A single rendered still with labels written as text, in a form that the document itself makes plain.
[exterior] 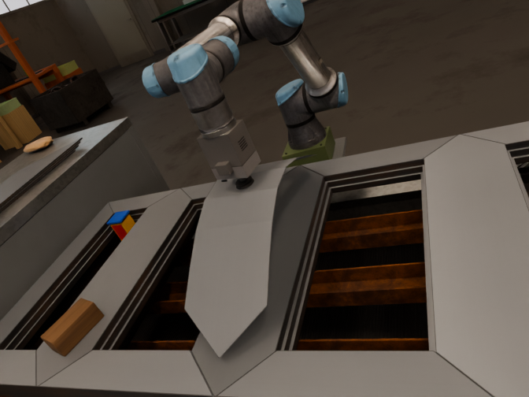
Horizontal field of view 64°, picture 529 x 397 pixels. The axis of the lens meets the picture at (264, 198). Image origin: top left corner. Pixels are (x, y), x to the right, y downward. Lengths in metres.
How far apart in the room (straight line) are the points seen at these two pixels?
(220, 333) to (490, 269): 0.48
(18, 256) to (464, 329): 1.23
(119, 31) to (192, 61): 11.98
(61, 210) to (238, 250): 0.90
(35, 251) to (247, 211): 0.85
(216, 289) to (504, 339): 0.48
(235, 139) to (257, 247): 0.22
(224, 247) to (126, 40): 12.02
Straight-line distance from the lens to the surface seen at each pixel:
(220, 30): 1.20
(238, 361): 0.81
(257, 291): 0.78
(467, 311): 0.76
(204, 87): 0.82
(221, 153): 0.87
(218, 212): 0.90
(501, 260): 0.84
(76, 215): 1.64
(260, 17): 1.24
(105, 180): 1.76
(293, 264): 0.93
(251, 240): 0.82
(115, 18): 12.71
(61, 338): 1.08
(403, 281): 1.08
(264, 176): 0.93
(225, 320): 0.80
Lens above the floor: 1.45
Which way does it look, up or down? 29 degrees down
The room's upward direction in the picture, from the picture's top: 24 degrees counter-clockwise
